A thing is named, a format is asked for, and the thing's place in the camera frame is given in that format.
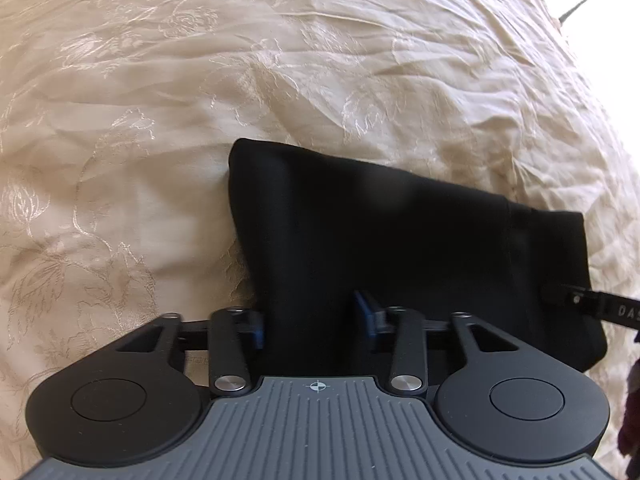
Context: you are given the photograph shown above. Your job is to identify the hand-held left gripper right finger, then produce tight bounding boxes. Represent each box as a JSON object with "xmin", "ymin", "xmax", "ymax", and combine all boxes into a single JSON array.
[{"xmin": 352, "ymin": 289, "xmax": 522, "ymax": 395}]

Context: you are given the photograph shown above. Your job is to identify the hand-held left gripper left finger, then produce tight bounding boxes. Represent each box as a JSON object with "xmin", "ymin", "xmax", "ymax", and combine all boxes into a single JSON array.
[{"xmin": 107, "ymin": 307, "xmax": 267, "ymax": 395}]

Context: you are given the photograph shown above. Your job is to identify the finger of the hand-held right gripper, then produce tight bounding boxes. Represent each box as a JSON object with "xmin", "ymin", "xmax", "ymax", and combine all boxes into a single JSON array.
[{"xmin": 542, "ymin": 283, "xmax": 640, "ymax": 332}]

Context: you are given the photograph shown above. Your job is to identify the black pants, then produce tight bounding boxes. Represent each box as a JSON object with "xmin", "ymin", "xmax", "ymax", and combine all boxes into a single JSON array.
[{"xmin": 227, "ymin": 137, "xmax": 609, "ymax": 380}]

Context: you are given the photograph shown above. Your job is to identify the dark red cloth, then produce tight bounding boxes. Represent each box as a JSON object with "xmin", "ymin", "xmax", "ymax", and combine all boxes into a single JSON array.
[{"xmin": 617, "ymin": 330, "xmax": 640, "ymax": 467}]

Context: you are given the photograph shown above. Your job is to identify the cream embroidered bedspread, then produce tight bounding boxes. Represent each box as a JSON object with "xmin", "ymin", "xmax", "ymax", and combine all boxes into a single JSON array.
[{"xmin": 0, "ymin": 0, "xmax": 640, "ymax": 480}]

